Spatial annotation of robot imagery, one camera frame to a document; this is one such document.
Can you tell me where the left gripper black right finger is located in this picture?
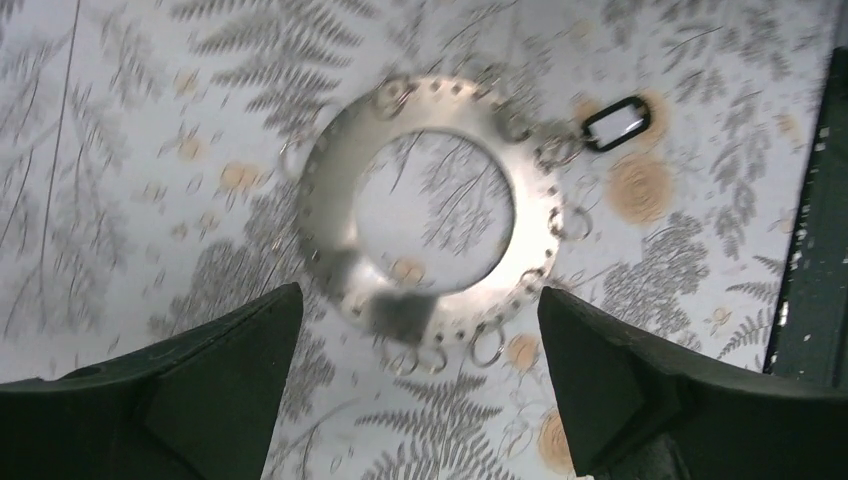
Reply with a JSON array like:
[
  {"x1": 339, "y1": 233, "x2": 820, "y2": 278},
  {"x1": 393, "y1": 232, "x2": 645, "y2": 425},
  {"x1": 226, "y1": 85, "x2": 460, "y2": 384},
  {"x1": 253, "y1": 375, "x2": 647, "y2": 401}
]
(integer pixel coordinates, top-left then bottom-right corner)
[{"x1": 537, "y1": 287, "x2": 847, "y2": 479}]

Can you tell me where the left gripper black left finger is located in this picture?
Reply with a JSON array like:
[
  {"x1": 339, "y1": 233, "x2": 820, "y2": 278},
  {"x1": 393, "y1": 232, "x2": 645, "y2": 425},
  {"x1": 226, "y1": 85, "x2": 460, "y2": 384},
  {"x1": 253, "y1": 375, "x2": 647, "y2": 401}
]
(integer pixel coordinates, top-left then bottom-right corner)
[{"x1": 1, "y1": 283, "x2": 304, "y2": 479}]

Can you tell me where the black key tag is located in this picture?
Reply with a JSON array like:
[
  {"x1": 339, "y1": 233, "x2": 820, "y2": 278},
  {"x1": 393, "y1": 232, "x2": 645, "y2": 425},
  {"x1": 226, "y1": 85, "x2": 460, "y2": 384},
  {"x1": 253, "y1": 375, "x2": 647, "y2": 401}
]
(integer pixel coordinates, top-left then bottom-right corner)
[{"x1": 580, "y1": 95, "x2": 653, "y2": 153}]

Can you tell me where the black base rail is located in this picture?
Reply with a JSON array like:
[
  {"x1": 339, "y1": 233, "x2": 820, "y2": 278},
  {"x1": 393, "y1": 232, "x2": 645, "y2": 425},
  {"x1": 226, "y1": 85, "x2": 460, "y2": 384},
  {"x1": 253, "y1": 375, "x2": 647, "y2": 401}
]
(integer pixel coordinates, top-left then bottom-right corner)
[{"x1": 763, "y1": 46, "x2": 847, "y2": 390}]

